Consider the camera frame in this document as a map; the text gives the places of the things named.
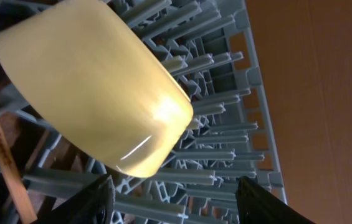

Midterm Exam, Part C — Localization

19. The wooden chopstick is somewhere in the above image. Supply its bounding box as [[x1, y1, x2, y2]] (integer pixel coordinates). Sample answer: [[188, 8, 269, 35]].
[[0, 125, 37, 223]]

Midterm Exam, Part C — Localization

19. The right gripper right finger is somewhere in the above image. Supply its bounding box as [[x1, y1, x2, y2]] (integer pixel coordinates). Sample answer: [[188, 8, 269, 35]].
[[235, 176, 314, 224]]

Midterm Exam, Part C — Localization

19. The yellow bowl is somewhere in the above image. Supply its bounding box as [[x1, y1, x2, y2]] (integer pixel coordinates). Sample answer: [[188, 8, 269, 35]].
[[0, 1, 193, 178]]

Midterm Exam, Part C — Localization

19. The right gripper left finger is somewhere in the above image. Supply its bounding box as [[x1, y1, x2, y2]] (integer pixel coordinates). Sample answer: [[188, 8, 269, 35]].
[[33, 174, 115, 224]]

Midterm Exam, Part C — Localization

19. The grey plastic dishwasher rack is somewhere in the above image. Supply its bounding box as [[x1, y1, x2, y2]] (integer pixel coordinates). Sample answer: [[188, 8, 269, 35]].
[[0, 0, 288, 224]]

